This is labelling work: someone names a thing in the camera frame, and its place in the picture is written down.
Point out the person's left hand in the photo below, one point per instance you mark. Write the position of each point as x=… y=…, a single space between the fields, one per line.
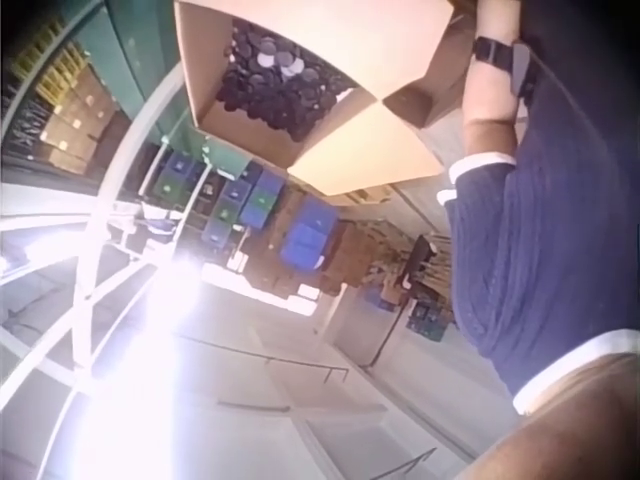
x=497 y=17

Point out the black wrist band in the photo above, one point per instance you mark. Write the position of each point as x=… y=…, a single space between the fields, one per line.
x=492 y=52

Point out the open cardboard box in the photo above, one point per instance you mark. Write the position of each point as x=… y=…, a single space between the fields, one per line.
x=350 y=45

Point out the pile of black round caps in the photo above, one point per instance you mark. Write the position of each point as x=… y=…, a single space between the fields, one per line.
x=285 y=85

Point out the wooden pallet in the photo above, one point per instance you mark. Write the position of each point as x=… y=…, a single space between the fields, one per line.
x=362 y=195

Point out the rack of wooden pallets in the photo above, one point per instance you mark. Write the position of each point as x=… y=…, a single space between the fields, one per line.
x=435 y=300

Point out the stack of blue crates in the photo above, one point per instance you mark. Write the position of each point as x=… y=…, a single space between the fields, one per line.
x=305 y=235

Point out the green metal shelf rack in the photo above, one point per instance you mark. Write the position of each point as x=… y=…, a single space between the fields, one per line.
x=135 y=60

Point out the stack of brown cartons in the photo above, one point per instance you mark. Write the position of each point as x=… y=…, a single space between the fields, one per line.
x=75 y=130

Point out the stack of yellow pallets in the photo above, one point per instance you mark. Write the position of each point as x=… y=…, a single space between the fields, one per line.
x=50 y=75

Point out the white metal frame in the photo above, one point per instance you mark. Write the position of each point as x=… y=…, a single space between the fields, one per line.
x=100 y=240

